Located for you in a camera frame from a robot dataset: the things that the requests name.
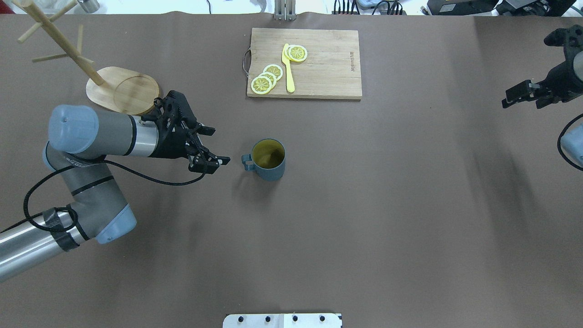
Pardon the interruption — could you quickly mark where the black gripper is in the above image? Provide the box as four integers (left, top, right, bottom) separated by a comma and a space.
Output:
142, 91, 231, 174

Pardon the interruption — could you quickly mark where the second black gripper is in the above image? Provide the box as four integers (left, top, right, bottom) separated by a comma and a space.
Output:
502, 25, 583, 109

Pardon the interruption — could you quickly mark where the blue cup with yellow inside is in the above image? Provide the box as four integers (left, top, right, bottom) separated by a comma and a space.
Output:
241, 138, 286, 181

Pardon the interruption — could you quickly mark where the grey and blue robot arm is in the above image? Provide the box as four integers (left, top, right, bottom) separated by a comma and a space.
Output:
0, 91, 230, 282

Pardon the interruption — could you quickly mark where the second grey robot arm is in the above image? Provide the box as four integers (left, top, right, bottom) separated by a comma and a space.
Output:
501, 25, 583, 170

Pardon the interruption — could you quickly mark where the wooden cup storage rack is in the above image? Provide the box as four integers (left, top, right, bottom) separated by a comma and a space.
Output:
12, 0, 161, 116

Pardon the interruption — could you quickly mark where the lemon slice at top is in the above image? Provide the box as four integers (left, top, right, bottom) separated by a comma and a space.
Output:
250, 76, 272, 95

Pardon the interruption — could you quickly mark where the yellow plastic knife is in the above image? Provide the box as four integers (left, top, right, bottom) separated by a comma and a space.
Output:
281, 44, 296, 93

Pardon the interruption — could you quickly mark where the lemon slice under bottom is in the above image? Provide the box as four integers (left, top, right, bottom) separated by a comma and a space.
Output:
282, 43, 292, 61

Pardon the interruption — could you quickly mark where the lemon slice front bottom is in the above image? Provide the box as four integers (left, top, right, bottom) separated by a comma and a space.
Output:
286, 44, 308, 62

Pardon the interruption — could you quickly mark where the bamboo cutting board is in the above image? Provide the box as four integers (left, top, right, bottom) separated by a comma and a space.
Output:
246, 27, 363, 100

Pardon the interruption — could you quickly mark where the aluminium frame post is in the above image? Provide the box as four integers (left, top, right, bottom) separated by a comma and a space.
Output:
274, 0, 297, 21

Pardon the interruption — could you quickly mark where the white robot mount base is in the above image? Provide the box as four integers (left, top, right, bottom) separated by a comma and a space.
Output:
222, 313, 343, 328

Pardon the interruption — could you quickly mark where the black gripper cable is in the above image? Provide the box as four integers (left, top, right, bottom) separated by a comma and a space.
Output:
0, 159, 214, 235

